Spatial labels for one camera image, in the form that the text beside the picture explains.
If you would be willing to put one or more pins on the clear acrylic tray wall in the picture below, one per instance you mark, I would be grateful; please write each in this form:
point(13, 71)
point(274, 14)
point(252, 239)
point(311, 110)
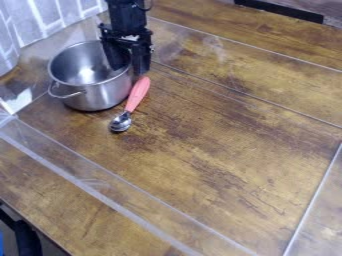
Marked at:
point(227, 170)

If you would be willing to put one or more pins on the red handled metal spoon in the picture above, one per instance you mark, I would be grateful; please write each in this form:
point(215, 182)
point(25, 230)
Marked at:
point(121, 122)

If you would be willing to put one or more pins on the black table leg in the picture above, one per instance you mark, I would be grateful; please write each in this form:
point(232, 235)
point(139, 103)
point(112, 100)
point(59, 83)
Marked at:
point(26, 239)

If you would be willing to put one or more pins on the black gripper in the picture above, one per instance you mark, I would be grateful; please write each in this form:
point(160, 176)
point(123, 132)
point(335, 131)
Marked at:
point(127, 30)

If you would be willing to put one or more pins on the black bar at back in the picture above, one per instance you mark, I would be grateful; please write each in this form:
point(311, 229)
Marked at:
point(282, 10)

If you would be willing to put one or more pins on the silver metal pot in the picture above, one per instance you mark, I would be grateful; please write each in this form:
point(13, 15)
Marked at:
point(84, 82)

